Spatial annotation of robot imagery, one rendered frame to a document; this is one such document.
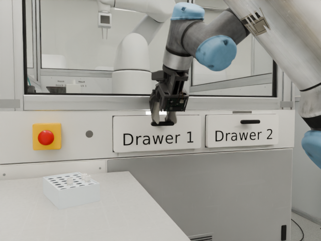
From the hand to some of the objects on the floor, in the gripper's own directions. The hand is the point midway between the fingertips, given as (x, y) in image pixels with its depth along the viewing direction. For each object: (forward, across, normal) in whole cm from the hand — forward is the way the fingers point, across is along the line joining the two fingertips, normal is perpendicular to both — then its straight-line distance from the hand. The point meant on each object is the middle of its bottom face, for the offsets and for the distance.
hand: (160, 120), depth 87 cm
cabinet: (+104, +5, -11) cm, 104 cm away
